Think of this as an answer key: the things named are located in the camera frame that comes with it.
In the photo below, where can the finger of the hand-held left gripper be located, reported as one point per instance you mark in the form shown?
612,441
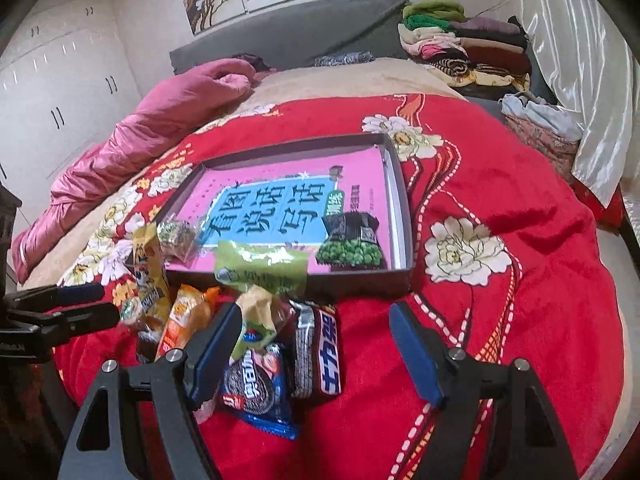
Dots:
75,294
75,320

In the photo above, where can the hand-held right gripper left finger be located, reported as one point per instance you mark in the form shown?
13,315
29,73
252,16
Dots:
215,352

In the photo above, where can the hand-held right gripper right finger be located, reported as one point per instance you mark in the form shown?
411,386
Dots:
415,355

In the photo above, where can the orange snack packet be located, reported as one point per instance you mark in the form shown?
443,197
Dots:
187,315

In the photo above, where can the blue cookie packet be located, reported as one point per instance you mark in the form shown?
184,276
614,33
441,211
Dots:
260,390

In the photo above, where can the yellow-green snack packet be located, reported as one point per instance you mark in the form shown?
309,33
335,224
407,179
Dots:
260,315

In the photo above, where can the long yellow snack packet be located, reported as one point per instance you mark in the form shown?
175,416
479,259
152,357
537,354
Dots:
150,275

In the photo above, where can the green snack packet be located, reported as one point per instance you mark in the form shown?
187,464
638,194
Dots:
260,267

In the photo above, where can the brown chocolate bar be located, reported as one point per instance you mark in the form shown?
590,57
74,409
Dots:
317,350

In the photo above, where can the shallow grey cardboard box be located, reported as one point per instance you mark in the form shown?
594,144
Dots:
402,240

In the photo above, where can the clear candy packet green print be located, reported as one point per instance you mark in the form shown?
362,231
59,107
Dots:
177,237

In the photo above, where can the red floral blanket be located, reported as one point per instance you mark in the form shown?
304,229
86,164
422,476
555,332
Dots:
500,310

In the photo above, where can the black green pea packet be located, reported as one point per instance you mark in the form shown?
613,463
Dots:
352,242

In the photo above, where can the pink and blue book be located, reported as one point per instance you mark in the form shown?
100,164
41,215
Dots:
280,195

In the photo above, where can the pink quilt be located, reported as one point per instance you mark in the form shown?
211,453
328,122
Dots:
150,130

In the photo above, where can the white wardrobe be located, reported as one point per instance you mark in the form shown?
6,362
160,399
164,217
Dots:
60,75

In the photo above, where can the pink patterned cloth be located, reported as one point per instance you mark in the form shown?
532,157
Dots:
545,147

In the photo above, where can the light blue cloth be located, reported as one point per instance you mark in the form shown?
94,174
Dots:
540,112

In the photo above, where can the dark patterned cloth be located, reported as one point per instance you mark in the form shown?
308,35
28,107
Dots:
345,58

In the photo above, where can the stack of folded clothes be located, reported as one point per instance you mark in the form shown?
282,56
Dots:
465,50

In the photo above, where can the white satin curtain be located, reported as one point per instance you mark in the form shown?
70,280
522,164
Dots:
575,85

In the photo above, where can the grey headboard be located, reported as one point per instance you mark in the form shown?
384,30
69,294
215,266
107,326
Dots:
300,30

